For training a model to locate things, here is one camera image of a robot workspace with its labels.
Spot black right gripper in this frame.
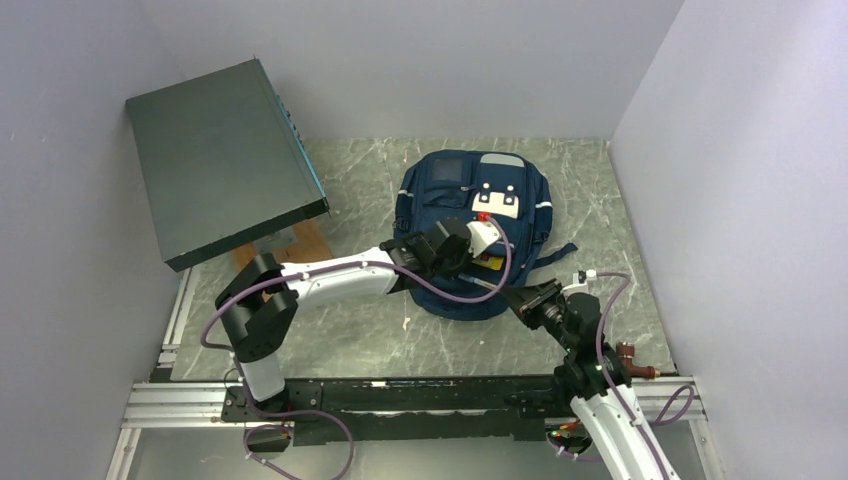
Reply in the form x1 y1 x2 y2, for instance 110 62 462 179
499 277 577 351

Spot blue pen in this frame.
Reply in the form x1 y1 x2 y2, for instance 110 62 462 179
458 274 498 290

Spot navy blue student backpack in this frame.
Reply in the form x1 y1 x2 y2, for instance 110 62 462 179
393 150 578 321

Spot yellow crayon box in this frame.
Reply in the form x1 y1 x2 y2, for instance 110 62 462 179
472 254 509 271

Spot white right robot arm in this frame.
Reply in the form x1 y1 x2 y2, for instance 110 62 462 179
500 280 677 479

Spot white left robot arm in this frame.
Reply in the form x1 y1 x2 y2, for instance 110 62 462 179
216 218 500 420

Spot copper pipe fitting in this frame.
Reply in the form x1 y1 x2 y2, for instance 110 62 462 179
615 342 661 379

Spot wooden board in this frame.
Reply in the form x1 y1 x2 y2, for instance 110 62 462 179
231 219 334 277

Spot dark grey metal equipment box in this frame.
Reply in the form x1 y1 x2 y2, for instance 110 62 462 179
125 58 329 272

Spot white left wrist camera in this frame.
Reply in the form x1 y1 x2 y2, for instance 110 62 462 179
465 217 502 259

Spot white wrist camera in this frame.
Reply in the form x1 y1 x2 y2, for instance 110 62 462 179
561 269 597 295
465 217 502 259

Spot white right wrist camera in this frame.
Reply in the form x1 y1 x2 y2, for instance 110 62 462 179
561 269 597 295

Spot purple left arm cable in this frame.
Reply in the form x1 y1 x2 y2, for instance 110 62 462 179
199 217 513 480

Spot aluminium frame rail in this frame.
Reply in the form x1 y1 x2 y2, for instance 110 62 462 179
105 268 727 480

